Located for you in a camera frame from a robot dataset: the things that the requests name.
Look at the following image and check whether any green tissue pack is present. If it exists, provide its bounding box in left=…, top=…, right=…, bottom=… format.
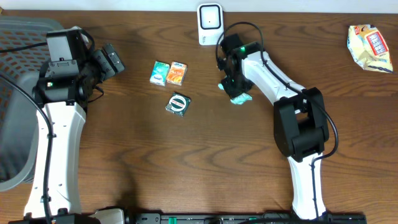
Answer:
left=150, top=61, right=170, bottom=86

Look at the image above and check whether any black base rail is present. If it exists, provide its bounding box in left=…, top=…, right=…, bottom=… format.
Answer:
left=129, top=212, right=368, bottom=224

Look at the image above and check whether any dark green round packet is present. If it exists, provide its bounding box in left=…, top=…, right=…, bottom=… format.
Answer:
left=165, top=92, right=192, bottom=117

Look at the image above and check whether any teal packet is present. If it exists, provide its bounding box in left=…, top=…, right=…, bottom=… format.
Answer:
left=218, top=83, right=252, bottom=105

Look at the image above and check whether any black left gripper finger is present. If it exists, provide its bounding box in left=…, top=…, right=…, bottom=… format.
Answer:
left=93, top=49, right=115, bottom=82
left=103, top=43, right=125, bottom=73

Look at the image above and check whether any yellow snack bag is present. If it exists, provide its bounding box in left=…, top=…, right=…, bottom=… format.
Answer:
left=347, top=24, right=394, bottom=73

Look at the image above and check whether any white barcode scanner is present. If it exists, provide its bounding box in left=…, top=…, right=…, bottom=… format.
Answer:
left=197, top=2, right=224, bottom=46

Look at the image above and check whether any orange tissue pack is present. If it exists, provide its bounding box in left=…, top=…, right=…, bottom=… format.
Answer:
left=166, top=62, right=188, bottom=86

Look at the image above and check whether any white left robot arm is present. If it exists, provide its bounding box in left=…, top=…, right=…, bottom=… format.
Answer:
left=24, top=44, right=125, bottom=222

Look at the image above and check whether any dark grey plastic basket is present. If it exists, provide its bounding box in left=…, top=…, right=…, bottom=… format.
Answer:
left=1, top=16, right=63, bottom=191

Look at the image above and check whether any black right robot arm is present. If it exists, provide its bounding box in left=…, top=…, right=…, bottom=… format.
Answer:
left=217, top=34, right=329, bottom=220

